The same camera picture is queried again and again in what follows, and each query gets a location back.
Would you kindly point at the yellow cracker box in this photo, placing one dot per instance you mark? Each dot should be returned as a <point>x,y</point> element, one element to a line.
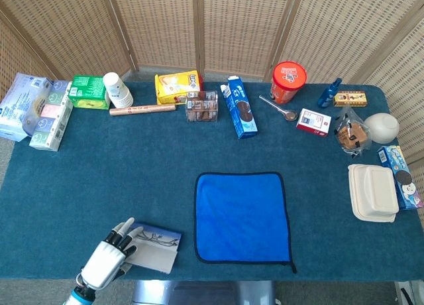
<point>175,86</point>

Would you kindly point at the small yellow brown box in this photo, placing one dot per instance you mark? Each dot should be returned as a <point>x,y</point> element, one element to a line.
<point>351,98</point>

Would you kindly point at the light blue cartoon cookie box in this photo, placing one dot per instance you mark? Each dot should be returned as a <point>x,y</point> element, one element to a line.
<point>402,179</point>

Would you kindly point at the clear box of brown cookies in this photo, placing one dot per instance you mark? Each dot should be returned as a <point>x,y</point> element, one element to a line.
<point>201,107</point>

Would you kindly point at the blue cloth with black edge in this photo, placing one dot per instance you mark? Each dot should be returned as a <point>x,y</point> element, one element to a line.
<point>242,219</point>

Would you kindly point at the white bowl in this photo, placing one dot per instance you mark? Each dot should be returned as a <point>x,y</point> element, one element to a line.
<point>382,127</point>

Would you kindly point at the woven folding screen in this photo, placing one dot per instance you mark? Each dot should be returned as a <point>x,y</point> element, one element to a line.
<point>238,26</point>

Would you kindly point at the wooden rolling pin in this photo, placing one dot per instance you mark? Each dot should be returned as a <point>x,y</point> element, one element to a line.
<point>142,109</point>

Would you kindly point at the beige takeaway container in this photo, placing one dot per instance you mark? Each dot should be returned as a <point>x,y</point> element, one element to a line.
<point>372,192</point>

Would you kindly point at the metal spoon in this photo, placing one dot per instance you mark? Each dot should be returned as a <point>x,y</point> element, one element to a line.
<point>289,115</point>

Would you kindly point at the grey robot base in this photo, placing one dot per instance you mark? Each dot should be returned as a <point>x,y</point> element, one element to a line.
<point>202,293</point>

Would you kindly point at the blue sandwich cookie box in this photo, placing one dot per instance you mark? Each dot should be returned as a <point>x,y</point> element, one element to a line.
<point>240,109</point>

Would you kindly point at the small red white box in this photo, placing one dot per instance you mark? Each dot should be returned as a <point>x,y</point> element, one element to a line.
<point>313,122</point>

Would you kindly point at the blue folding glasses case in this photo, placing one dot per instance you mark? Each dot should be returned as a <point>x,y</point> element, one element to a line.
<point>155,258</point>

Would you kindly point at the large blue white tissue pack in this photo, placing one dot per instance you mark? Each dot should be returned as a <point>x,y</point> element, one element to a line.
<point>20,106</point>

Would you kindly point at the stack of white paper cups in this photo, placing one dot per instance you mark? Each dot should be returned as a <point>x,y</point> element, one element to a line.
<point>117,91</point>

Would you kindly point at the orange instant noodle tub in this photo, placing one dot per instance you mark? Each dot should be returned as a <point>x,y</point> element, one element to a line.
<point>288,81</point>

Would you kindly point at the green tissue box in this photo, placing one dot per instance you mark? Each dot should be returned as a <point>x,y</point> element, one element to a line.
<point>87,91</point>

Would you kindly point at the teal table mat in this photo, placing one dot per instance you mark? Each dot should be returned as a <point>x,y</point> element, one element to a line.
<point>314,185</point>

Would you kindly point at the pastel tissue multipack box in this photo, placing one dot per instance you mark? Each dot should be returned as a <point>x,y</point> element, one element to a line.
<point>49,119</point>

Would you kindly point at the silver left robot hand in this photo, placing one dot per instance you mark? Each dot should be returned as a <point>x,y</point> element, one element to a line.
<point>102,262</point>

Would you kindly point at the clear bag of cookies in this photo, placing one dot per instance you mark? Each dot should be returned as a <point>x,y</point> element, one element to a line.
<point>351,134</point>

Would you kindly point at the blue spray bottle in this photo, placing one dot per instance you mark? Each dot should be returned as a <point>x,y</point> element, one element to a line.
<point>327,94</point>

